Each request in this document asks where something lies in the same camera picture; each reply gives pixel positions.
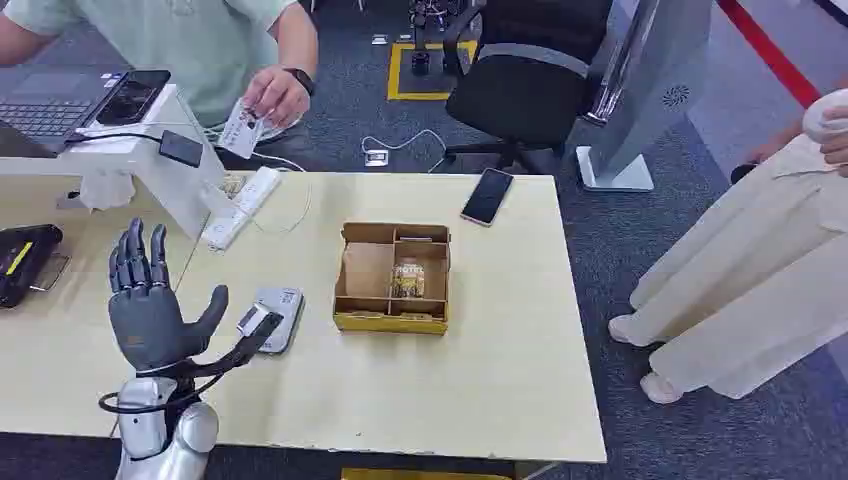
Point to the white cloth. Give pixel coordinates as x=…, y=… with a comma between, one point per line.
x=818, y=119

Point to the dark grey laptop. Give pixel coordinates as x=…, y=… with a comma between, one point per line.
x=50, y=106

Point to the grey flat card reader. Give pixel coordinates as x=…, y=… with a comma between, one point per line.
x=286, y=311

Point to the printed card in wooden box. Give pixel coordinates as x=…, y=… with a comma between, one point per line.
x=407, y=279

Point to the black round object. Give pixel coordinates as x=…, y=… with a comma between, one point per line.
x=742, y=173

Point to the seated person's hand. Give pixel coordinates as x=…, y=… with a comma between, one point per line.
x=278, y=96

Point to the black device with yellow stripe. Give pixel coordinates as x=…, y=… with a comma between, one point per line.
x=23, y=262

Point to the black smartphone with pink edge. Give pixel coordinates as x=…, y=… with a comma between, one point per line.
x=487, y=196

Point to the seated person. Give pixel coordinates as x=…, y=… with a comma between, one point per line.
x=192, y=46

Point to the white crumpled plastic bag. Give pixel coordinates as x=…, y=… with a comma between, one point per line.
x=106, y=191

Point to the silver floor socket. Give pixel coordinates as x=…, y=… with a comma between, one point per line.
x=376, y=158

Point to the white printed card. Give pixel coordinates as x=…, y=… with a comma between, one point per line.
x=238, y=132

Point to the black wristwatch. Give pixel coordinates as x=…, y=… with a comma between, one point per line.
x=301, y=79

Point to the red floor tape strip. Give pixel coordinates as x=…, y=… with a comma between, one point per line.
x=768, y=53

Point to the standing person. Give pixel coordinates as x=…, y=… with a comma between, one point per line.
x=748, y=278

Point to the standing person's hand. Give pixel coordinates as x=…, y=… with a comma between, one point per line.
x=836, y=142

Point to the white desk stand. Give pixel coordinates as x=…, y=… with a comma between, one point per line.
x=179, y=185

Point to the wooden compartment box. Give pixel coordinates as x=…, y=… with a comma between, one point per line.
x=366, y=272

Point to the silver monitor on white base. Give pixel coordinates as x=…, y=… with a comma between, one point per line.
x=646, y=99

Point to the black equipment legs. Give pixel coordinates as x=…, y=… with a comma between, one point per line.
x=421, y=60

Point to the black office chair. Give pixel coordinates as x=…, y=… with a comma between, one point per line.
x=523, y=86

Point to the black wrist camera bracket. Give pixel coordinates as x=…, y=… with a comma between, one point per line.
x=232, y=358

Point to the black smartphone on stand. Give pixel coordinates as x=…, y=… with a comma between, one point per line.
x=132, y=98

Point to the white power strip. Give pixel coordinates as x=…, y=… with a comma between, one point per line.
x=242, y=205

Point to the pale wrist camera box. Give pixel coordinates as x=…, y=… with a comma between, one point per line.
x=252, y=319

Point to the yellow floor tape square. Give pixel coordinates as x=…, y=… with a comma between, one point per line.
x=394, y=73

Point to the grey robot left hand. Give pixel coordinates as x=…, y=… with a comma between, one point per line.
x=147, y=318

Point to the small black adapter box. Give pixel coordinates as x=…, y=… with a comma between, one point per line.
x=181, y=148

